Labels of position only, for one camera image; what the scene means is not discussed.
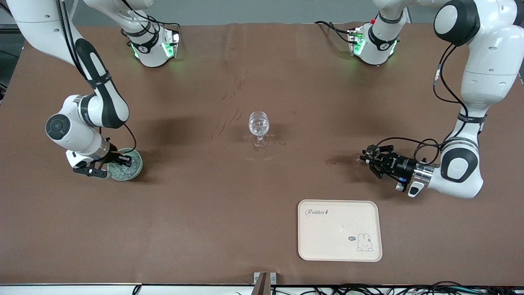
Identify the clear ice cubes pile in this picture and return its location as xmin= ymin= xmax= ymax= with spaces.
xmin=111 ymin=155 xmax=141 ymax=179

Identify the black right base cable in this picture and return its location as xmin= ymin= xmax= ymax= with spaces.
xmin=147 ymin=16 xmax=181 ymax=36

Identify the clear stemmed wine glass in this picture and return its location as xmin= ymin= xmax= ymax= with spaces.
xmin=248 ymin=111 xmax=271 ymax=147

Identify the black left base cable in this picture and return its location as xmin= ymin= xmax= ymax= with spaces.
xmin=314 ymin=20 xmax=355 ymax=44

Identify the grey metal bracket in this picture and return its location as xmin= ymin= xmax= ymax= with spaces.
xmin=253 ymin=272 xmax=277 ymax=295

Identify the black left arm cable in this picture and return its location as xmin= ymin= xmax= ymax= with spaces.
xmin=375 ymin=43 xmax=470 ymax=165

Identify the black base cable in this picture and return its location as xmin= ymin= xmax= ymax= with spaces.
xmin=147 ymin=16 xmax=181 ymax=36
xmin=314 ymin=20 xmax=355 ymax=44

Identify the brown paper table cover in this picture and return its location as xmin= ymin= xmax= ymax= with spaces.
xmin=0 ymin=23 xmax=524 ymax=286

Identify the pale green ceramic bowl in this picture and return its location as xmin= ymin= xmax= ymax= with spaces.
xmin=106 ymin=148 xmax=143 ymax=181

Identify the tangled black cable bundle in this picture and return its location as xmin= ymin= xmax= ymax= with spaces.
xmin=270 ymin=281 xmax=524 ymax=295

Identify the cream rabbit print tray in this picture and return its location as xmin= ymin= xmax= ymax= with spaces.
xmin=298 ymin=200 xmax=383 ymax=262

